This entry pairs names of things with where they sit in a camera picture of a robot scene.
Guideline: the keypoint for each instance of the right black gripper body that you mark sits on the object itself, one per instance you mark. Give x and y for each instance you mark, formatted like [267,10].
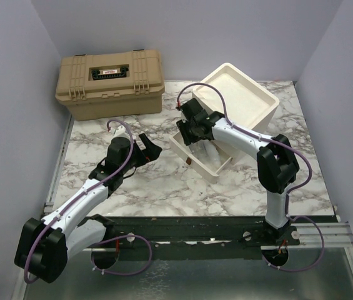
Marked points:
[188,132]

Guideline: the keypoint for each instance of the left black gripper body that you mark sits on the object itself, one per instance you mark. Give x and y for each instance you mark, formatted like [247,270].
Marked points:
[129,166]

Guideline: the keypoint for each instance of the white cosmetic bottle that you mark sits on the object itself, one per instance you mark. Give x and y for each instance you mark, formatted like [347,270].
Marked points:
[212,154]

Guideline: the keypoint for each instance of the cream drawer organizer cabinet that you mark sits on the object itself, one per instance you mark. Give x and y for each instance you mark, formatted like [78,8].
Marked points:
[248,104]

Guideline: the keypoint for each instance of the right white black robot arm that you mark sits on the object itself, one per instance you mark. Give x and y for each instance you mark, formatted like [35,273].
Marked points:
[277,165]

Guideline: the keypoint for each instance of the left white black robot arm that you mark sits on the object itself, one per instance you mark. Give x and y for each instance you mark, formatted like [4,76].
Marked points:
[46,245]

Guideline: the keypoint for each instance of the tan plastic toolbox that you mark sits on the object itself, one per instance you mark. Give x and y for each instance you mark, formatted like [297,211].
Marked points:
[111,85]

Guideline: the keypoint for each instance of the black mounting rail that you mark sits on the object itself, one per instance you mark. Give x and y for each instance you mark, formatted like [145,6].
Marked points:
[178,238]

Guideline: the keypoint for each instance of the aluminium extrusion rail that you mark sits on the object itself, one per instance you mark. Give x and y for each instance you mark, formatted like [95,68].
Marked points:
[335,235]

